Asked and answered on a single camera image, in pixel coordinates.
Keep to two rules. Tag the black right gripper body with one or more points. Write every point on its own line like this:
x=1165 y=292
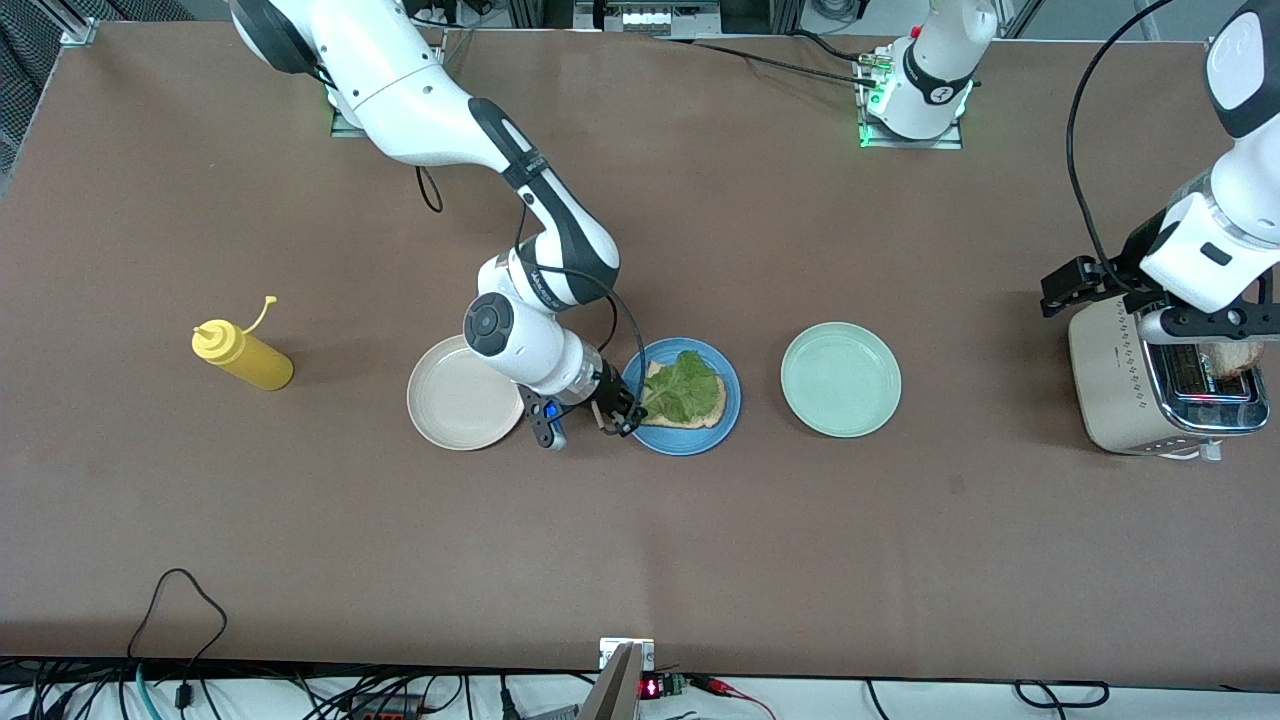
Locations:
x=606 y=391

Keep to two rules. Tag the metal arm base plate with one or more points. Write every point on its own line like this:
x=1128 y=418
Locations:
x=910 y=144
x=337 y=125

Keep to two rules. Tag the brown bread slice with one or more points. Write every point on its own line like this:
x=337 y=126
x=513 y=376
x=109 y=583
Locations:
x=656 y=371
x=1235 y=360

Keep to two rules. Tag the cream chrome toaster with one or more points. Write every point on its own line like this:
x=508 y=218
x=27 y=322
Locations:
x=1105 y=400

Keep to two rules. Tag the grey metal camera mount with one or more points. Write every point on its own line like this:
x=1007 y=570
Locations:
x=620 y=690

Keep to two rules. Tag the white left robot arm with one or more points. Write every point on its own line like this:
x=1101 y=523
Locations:
x=935 y=60

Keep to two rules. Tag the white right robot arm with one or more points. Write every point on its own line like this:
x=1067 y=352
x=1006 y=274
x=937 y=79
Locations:
x=420 y=100

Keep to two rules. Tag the green lettuce leaf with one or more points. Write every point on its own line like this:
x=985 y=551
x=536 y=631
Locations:
x=690 y=390

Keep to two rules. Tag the mint green round plate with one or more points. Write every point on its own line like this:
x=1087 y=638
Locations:
x=840 y=380

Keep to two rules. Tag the blue round plate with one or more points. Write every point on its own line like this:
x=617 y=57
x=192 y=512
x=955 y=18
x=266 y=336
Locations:
x=690 y=443

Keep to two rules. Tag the small red LED board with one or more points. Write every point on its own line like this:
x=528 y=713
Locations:
x=652 y=688

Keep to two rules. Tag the grey mesh fabric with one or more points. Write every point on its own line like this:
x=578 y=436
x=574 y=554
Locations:
x=20 y=80

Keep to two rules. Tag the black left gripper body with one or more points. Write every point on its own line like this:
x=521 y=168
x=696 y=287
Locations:
x=1128 y=262

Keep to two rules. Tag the beige round plate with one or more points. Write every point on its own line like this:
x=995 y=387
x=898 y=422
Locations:
x=450 y=400

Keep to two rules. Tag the yellow mustard squeeze bottle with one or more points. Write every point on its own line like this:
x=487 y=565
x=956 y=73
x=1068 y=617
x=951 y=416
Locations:
x=250 y=362

